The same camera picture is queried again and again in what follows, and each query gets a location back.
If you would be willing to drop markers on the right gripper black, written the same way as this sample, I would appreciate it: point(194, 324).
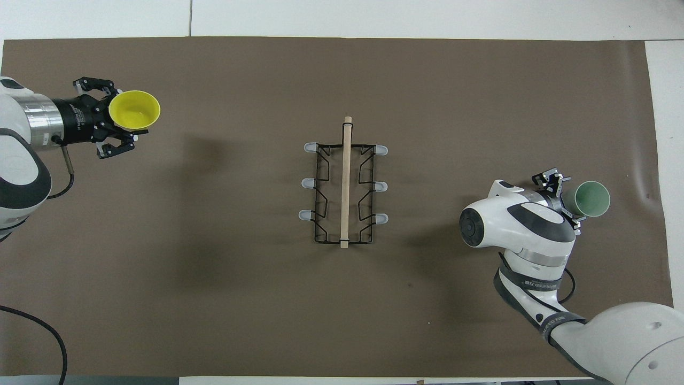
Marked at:
point(562, 198)

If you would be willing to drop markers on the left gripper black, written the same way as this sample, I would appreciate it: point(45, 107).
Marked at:
point(80, 120)

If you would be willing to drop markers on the yellow plastic cup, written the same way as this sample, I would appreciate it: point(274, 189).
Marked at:
point(133, 109)

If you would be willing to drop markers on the pale green plastic cup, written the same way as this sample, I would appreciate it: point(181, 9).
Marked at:
point(590, 199)

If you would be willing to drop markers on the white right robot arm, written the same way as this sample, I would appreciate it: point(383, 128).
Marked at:
point(518, 224)

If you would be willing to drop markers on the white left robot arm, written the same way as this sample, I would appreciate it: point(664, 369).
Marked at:
point(21, 171)

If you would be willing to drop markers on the brown paper table mat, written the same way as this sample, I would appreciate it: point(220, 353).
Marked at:
point(214, 294)

